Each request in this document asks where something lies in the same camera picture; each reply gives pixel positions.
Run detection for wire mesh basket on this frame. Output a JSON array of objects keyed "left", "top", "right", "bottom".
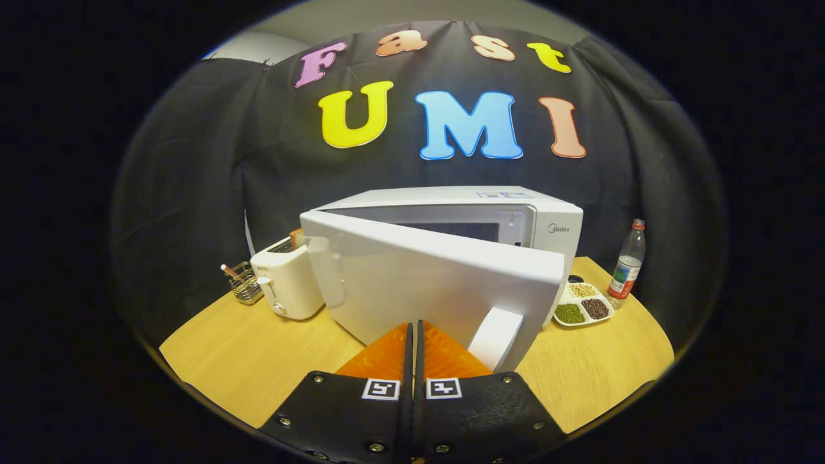
[{"left": 227, "top": 261, "right": 264, "bottom": 305}]

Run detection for clear plastic water bottle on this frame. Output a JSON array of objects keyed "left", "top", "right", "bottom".
[{"left": 607, "top": 218, "right": 646, "bottom": 309}]

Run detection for white divided dish of beans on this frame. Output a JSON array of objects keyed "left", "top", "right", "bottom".
[{"left": 552, "top": 282, "right": 614, "bottom": 327}]

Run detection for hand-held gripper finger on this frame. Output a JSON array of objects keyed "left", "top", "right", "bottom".
[
  {"left": 258, "top": 322, "right": 414, "bottom": 464},
  {"left": 414, "top": 320, "right": 568, "bottom": 463}
]

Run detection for white bread toaster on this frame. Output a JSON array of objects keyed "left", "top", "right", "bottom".
[{"left": 250, "top": 235, "right": 325, "bottom": 321}]

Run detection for white toaster oven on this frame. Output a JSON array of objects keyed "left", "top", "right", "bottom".
[{"left": 300, "top": 186, "right": 584, "bottom": 373}]

